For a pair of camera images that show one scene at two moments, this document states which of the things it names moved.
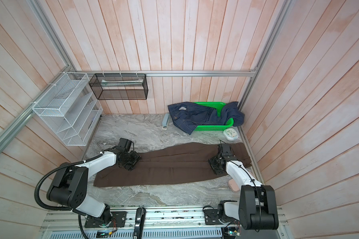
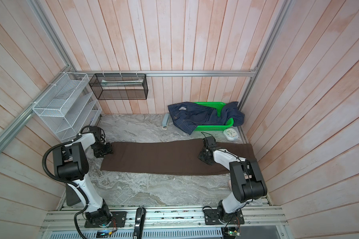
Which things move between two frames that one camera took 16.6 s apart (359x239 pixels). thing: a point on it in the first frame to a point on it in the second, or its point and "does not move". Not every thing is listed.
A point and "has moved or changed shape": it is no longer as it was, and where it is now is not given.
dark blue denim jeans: [188, 115] does not move
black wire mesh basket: [119, 86] does not move
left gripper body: [130, 160] to [100, 149]
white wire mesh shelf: [70, 108] does not move
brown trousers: [169, 164] has moved or changed shape
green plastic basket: [218, 106] does not move
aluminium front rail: [185, 218] does not move
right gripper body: [214, 163] to [203, 156]
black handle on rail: [140, 215] does not move
